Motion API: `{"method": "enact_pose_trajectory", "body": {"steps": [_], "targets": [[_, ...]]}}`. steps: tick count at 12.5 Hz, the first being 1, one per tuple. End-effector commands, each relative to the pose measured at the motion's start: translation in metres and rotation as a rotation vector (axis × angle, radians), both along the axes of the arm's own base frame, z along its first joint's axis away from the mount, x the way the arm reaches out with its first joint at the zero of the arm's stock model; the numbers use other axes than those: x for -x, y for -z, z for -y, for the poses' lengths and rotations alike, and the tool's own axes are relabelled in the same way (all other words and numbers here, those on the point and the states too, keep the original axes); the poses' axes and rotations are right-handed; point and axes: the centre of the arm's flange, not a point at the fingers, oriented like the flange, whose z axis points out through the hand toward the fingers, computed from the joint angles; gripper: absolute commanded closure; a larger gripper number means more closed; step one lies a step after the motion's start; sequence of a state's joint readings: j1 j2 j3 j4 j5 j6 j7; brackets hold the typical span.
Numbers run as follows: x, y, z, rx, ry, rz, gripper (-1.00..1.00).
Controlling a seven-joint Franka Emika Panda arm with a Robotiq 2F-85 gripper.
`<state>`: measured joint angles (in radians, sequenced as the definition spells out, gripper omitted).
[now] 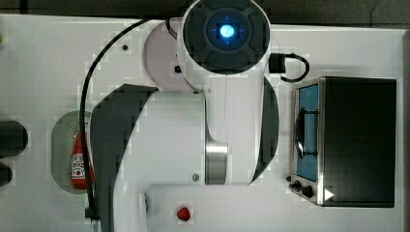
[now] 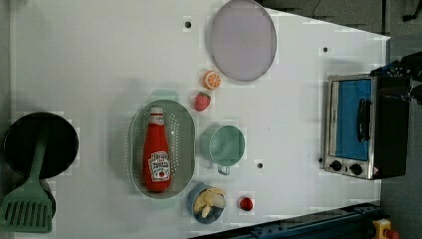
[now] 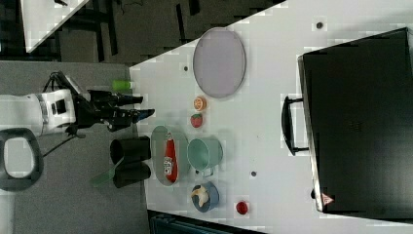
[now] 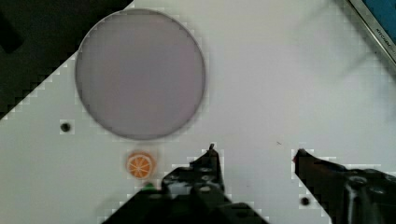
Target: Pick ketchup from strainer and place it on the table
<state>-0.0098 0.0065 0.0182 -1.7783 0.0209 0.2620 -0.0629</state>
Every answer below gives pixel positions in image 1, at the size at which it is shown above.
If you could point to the red ketchup bottle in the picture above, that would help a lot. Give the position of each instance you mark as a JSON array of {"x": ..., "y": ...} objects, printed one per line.
[{"x": 78, "y": 177}]

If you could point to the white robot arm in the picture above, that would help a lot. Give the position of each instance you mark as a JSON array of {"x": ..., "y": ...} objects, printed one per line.
[{"x": 209, "y": 116}]

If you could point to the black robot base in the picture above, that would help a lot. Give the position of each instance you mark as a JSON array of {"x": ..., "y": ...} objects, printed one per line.
[{"x": 13, "y": 141}]

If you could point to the green oval strainer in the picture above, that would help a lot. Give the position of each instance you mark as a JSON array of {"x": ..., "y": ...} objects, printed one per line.
[{"x": 63, "y": 138}]

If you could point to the grey round plate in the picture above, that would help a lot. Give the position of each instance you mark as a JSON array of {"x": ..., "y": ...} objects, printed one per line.
[{"x": 161, "y": 62}]

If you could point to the red strawberry near front edge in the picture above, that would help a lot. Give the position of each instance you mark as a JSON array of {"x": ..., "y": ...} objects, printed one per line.
[{"x": 183, "y": 214}]

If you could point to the silver black toaster oven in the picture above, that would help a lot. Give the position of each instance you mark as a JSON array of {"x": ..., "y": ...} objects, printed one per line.
[{"x": 344, "y": 142}]

